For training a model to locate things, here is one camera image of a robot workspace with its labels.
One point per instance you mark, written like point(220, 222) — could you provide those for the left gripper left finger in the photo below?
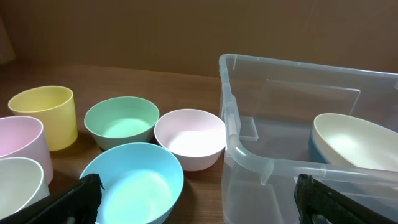
point(80, 202)

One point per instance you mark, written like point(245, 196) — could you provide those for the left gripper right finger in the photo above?
point(319, 203)

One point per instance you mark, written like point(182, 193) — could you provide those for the dark blue plate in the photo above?
point(315, 154)

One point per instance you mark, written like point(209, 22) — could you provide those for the light blue bowl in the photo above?
point(141, 183)

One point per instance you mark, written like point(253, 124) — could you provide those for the cream plate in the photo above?
point(353, 142)

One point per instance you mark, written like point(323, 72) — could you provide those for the cream cup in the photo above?
point(22, 184)

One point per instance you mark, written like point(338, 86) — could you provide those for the pink cup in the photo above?
point(23, 136)

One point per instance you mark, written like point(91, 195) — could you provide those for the mint green bowl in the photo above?
point(122, 120)

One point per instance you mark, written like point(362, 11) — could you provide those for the yellow cup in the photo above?
point(54, 106)

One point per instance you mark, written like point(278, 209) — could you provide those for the clear plastic storage bin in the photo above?
point(268, 106)

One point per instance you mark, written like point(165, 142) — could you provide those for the pink bowl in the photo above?
point(195, 137)

